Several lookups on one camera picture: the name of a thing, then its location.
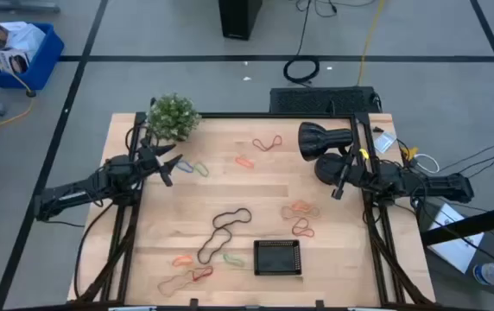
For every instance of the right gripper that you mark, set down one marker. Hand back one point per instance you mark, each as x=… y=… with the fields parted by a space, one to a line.
x=350 y=175

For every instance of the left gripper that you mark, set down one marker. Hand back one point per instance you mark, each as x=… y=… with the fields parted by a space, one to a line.
x=150 y=159

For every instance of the blue rubber band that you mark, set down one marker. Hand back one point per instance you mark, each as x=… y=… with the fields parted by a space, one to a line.
x=178 y=165

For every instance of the green rubber band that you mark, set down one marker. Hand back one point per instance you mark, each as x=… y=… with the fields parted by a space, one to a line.
x=229 y=258
x=206 y=173

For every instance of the long black rubber band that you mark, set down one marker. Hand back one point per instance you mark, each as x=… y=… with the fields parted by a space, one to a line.
x=250 y=214

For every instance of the long tan rubber band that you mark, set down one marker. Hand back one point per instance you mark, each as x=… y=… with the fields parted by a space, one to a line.
x=162 y=287

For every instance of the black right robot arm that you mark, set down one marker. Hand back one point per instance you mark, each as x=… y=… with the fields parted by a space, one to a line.
x=441 y=185

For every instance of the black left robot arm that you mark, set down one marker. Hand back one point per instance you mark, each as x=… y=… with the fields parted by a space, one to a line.
x=74 y=194

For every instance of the thin red rubber band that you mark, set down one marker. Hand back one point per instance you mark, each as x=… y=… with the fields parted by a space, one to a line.
x=255 y=144

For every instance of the black slotted plastic bin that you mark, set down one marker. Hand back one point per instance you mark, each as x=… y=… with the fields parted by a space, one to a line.
x=277 y=258

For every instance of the black desk lamp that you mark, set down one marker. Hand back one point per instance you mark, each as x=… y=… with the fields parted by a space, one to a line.
x=320 y=140

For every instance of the potted artificial plant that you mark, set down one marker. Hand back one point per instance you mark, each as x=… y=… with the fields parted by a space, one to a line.
x=173 y=116

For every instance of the small clear plastic bag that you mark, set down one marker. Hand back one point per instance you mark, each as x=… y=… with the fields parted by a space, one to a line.
x=385 y=141

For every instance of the small black clip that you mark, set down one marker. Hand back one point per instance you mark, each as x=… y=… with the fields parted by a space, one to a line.
x=378 y=128

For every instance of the black perforated computer case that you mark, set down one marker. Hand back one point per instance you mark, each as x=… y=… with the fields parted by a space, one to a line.
x=322 y=100

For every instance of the yellow plug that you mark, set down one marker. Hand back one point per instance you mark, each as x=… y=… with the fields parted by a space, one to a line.
x=410 y=153

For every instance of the black metal beam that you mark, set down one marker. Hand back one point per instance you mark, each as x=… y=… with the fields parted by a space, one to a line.
x=467 y=224

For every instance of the white paper board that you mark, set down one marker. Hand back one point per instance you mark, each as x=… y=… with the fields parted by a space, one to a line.
x=454 y=250

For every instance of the blue plastic tote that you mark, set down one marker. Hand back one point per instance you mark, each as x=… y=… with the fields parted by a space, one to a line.
x=44 y=60

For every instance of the black tower cabinet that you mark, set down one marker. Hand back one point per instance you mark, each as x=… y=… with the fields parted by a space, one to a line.
x=240 y=19

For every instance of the white printed carton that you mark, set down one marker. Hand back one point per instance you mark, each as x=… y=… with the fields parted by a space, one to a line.
x=7 y=60
x=22 y=36

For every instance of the black aluminium table frame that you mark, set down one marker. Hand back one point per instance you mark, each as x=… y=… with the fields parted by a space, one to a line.
x=273 y=115

